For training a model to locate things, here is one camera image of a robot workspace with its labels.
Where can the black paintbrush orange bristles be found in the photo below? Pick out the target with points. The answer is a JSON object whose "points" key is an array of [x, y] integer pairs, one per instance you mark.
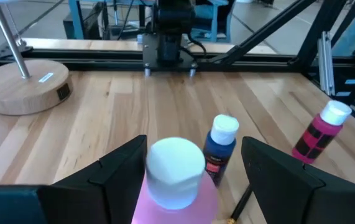
{"points": [[242, 202]]}

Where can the small magenta paint bottle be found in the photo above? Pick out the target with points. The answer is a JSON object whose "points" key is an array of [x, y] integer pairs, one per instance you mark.
{"points": [[317, 137]]}

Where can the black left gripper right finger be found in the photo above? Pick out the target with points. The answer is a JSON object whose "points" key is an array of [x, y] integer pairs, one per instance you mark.
{"points": [[289, 193]]}

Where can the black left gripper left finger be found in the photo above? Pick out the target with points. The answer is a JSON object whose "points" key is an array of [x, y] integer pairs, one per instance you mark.
{"points": [[112, 186]]}

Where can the blue-grey metal desk frame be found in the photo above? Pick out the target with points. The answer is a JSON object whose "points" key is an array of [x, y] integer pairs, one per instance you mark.
{"points": [[76, 21]]}

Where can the small dark blue paint bottle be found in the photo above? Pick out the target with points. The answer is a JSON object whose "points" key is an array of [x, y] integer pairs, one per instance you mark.
{"points": [[219, 155]]}

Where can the large pink paint bottle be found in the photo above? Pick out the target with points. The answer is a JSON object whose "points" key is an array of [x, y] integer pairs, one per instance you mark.
{"points": [[174, 174]]}

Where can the table lamp white shade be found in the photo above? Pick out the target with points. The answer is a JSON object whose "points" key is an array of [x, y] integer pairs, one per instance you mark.
{"points": [[18, 90]]}

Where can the silver aluminium extrusion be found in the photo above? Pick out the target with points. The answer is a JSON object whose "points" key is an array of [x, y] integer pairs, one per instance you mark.
{"points": [[326, 62]]}

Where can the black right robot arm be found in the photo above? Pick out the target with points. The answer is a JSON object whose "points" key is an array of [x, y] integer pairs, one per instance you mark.
{"points": [[172, 18]]}

